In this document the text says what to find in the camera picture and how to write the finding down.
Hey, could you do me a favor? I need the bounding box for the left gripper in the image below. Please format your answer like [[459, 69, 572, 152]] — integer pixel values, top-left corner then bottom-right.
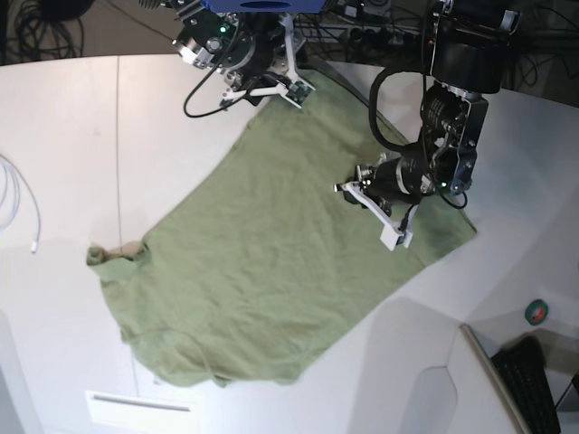
[[343, 156, 430, 212]]

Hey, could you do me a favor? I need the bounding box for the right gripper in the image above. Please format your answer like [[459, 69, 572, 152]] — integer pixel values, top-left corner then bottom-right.
[[225, 13, 299, 90]]

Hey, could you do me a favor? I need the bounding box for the green t-shirt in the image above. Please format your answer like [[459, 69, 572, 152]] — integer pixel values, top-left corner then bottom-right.
[[86, 71, 476, 387]]

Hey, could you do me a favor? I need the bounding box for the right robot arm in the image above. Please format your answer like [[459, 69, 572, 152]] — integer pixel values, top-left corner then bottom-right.
[[169, 1, 299, 91]]

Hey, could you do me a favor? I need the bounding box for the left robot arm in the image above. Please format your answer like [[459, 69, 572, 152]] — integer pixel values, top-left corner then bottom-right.
[[350, 1, 520, 214]]

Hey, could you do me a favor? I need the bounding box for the blue box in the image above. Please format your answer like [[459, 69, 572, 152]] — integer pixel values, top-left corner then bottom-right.
[[202, 0, 326, 13]]

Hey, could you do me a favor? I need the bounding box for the power strip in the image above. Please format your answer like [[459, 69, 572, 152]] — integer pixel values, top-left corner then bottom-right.
[[348, 27, 404, 47]]

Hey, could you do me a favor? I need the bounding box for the green tape roll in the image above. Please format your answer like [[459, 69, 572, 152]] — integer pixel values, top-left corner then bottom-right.
[[524, 299, 549, 326]]

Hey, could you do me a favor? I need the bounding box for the black keyboard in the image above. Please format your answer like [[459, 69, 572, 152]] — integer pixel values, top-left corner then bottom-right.
[[491, 336, 561, 434]]

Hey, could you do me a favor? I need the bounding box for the white slotted plate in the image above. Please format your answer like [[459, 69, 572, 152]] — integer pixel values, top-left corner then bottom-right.
[[85, 391, 203, 433]]

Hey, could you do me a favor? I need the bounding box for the white cable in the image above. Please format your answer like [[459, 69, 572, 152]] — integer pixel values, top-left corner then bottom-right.
[[0, 154, 43, 254]]

